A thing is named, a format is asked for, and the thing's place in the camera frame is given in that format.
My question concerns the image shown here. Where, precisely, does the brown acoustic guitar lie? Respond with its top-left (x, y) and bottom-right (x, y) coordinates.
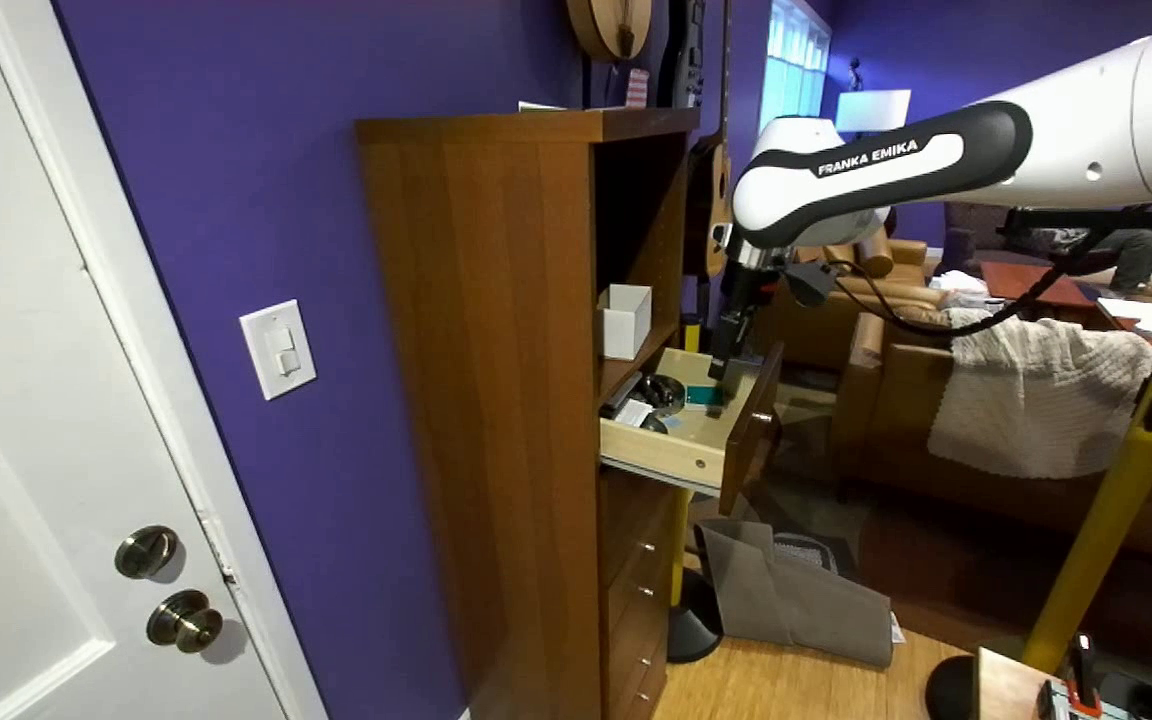
top-left (697, 0), bottom-right (744, 284)

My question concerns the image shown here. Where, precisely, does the black round item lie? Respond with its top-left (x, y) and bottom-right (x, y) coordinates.
top-left (639, 370), bottom-right (692, 411)

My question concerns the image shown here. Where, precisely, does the white door with knobs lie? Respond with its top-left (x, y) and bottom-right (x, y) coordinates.
top-left (0, 0), bottom-right (336, 720)

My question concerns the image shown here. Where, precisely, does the white panel door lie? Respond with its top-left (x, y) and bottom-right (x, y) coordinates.
top-left (0, 0), bottom-right (293, 720)

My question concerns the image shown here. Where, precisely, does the wooden drawer with two knobs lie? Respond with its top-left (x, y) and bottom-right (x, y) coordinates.
top-left (598, 466), bottom-right (688, 643)
top-left (598, 585), bottom-right (681, 720)
top-left (598, 341), bottom-right (790, 518)

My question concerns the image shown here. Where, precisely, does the yellow pole with black clamp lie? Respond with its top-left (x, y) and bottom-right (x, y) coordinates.
top-left (1020, 366), bottom-right (1152, 677)

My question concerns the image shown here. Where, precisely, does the round wooden object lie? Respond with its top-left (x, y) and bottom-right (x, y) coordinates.
top-left (564, 0), bottom-right (661, 66)

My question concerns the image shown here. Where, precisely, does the bright window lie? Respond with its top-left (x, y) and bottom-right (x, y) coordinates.
top-left (752, 0), bottom-right (833, 136)

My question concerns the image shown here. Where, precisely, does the grey cloth on floor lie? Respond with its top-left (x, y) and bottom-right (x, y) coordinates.
top-left (697, 514), bottom-right (904, 672)

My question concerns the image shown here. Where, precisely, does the small pink box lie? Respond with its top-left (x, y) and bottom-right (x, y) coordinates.
top-left (622, 64), bottom-right (655, 112)

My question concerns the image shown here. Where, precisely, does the small white box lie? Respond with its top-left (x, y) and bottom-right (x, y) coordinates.
top-left (598, 280), bottom-right (655, 362)

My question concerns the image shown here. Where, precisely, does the white card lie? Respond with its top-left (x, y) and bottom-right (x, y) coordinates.
top-left (610, 396), bottom-right (661, 436)

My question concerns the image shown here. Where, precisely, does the black long item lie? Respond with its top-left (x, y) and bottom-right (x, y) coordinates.
top-left (598, 374), bottom-right (649, 419)

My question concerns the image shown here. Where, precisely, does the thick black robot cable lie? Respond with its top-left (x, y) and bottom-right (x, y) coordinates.
top-left (790, 215), bottom-right (1142, 341)

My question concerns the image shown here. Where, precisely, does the metal door knob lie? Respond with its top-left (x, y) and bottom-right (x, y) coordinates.
top-left (146, 585), bottom-right (229, 655)

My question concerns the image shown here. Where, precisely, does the brown leather armchair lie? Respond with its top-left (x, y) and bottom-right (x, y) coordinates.
top-left (769, 234), bottom-right (936, 378)

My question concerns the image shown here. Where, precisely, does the small wooden table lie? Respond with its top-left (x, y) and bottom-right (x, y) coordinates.
top-left (973, 643), bottom-right (1152, 720)

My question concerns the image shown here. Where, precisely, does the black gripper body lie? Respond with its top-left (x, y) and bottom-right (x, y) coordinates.
top-left (721, 234), bottom-right (796, 353)

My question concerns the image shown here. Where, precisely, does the black hanging instrument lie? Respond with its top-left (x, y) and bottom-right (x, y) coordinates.
top-left (668, 0), bottom-right (707, 114)

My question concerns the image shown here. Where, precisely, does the white light switch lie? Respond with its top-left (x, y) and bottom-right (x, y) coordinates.
top-left (236, 294), bottom-right (319, 402)

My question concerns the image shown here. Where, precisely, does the brown wooden dresser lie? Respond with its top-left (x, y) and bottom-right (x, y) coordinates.
top-left (358, 104), bottom-right (706, 720)

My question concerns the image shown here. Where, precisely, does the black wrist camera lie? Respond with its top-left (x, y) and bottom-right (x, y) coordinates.
top-left (785, 261), bottom-right (848, 310)

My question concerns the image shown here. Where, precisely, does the metal deadbolt knob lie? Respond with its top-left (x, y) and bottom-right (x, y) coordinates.
top-left (114, 518), bottom-right (190, 585)

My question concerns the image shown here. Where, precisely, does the black round pole base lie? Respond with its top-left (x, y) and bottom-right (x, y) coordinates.
top-left (926, 650), bottom-right (990, 720)
top-left (666, 569), bottom-right (727, 668)

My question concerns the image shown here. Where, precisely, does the plain yellow pole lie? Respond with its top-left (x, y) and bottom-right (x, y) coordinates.
top-left (668, 315), bottom-right (707, 614)

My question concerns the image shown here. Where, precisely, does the dark brown couch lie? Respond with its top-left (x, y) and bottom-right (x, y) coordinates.
top-left (833, 306), bottom-right (1152, 577)

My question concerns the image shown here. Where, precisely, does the white screen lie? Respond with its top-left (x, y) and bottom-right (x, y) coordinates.
top-left (833, 82), bottom-right (916, 136)

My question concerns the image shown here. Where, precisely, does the beige blanket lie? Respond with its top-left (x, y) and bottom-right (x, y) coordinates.
top-left (930, 310), bottom-right (1152, 482)

